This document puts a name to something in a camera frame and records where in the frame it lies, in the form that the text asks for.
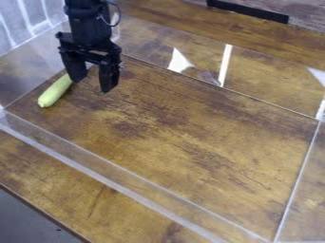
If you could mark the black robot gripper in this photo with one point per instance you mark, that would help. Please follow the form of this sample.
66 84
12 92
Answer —
102 54

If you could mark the clear acrylic enclosure wall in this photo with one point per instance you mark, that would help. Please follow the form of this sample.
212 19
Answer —
201 151

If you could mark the green handled metal spoon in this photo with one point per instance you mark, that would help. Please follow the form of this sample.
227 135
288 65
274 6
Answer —
54 91

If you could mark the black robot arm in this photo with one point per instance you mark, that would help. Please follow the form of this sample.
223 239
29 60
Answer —
86 43

